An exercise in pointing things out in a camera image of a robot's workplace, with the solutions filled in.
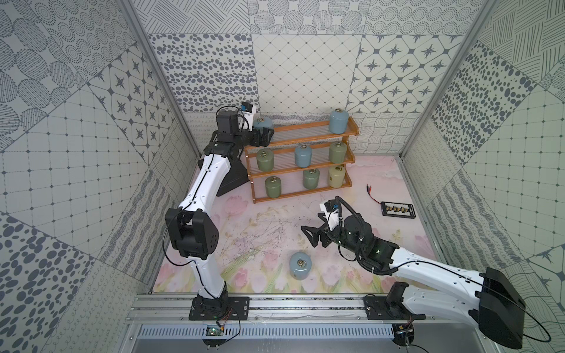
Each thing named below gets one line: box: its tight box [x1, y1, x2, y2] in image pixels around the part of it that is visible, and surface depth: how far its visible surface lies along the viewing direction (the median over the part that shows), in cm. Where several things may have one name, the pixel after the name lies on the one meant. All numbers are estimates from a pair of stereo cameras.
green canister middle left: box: [256, 147, 275, 173], surface depth 92 cm
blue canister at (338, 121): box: [328, 108, 350, 135], surface depth 88 cm
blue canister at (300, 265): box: [289, 251, 313, 281], surface depth 78 cm
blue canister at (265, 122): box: [253, 116, 273, 129], surface depth 83 cm
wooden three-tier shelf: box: [244, 116, 360, 204], surface depth 98 cm
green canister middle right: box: [328, 141, 348, 164], surface depth 96 cm
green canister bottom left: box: [264, 175, 282, 199], surface depth 100 cm
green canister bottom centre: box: [302, 168, 321, 190], surface depth 103 cm
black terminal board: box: [381, 201, 417, 220], surface depth 100 cm
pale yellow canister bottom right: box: [328, 165, 346, 189], surface depth 103 cm
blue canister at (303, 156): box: [294, 144, 312, 168], surface depth 94 cm
